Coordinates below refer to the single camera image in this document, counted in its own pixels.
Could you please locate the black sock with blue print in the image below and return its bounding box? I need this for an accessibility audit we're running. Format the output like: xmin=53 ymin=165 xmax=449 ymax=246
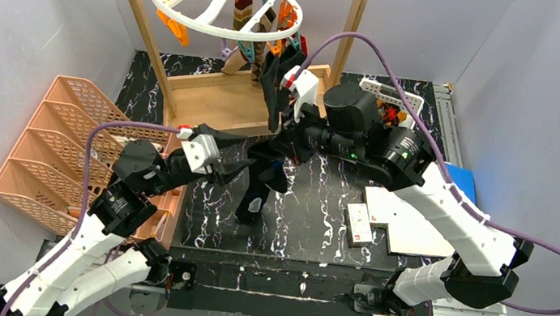
xmin=235 ymin=141 xmax=289 ymax=224

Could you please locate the blue folder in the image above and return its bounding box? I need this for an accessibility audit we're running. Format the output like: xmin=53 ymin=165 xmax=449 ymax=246
xmin=446 ymin=163 xmax=477 ymax=203

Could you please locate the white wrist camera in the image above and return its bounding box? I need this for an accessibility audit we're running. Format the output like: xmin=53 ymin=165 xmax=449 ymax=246
xmin=177 ymin=125 xmax=220 ymax=175
xmin=280 ymin=66 xmax=319 ymax=123

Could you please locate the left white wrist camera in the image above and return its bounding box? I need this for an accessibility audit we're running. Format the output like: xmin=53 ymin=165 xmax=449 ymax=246
xmin=177 ymin=125 xmax=220 ymax=175

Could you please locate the wooden hanger rack frame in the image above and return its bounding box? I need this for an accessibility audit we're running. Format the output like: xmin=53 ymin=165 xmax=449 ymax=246
xmin=128 ymin=0 xmax=353 ymax=135

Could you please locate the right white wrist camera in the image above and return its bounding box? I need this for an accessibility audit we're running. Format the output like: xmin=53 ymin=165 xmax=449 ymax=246
xmin=280 ymin=66 xmax=319 ymax=123

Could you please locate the red sock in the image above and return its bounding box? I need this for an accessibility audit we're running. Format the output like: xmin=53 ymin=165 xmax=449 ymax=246
xmin=299 ymin=34 xmax=308 ymax=56

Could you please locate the beige sock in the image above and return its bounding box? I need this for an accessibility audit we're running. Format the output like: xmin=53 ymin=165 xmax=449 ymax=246
xmin=221 ymin=51 xmax=248 ymax=75

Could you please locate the white flat board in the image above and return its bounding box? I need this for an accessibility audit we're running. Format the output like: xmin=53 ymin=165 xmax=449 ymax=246
xmin=364 ymin=186 xmax=454 ymax=258

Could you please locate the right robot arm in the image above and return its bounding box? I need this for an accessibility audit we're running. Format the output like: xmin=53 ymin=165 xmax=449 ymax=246
xmin=271 ymin=72 xmax=534 ymax=309

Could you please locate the striped sock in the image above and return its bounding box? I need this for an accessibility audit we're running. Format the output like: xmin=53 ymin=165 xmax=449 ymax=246
xmin=232 ymin=0 xmax=254 ymax=31

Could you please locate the peach mesh file organizer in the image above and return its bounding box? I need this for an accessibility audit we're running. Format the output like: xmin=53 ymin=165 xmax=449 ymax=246
xmin=0 ymin=76 xmax=181 ymax=236

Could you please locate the brown argyle sock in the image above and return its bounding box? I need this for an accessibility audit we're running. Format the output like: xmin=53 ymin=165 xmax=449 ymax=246
xmin=250 ymin=8 xmax=276 ymax=86

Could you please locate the small white red box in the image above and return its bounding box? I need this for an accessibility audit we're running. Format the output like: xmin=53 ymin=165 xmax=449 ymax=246
xmin=345 ymin=203 xmax=374 ymax=248

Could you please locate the white perforated laundry basket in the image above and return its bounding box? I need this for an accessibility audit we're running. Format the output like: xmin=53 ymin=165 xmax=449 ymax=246
xmin=359 ymin=78 xmax=415 ymax=129

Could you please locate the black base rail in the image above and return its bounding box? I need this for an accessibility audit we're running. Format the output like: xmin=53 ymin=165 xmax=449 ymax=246
xmin=32 ymin=222 xmax=460 ymax=316

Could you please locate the orange clothes peg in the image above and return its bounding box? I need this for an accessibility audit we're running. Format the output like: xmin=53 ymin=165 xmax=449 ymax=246
xmin=156 ymin=10 xmax=190 ymax=47

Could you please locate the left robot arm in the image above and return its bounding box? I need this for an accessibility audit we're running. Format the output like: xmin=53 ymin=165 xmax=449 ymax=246
xmin=0 ymin=121 xmax=251 ymax=316

